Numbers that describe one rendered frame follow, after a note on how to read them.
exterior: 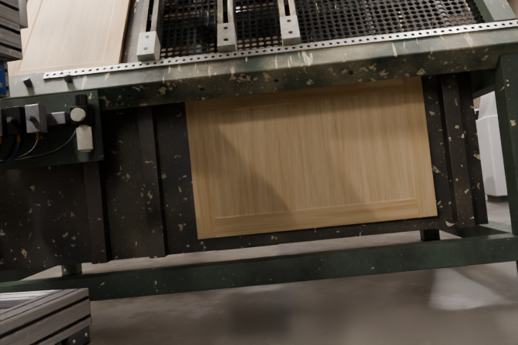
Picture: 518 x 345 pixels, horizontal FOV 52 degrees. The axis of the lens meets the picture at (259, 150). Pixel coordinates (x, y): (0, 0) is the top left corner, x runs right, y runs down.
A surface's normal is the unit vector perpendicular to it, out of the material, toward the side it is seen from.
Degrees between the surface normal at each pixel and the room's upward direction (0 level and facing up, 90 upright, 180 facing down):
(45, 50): 53
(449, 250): 90
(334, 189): 90
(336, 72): 143
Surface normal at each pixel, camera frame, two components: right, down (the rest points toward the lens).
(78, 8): -0.10, -0.63
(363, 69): 0.06, 0.77
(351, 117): -0.04, -0.05
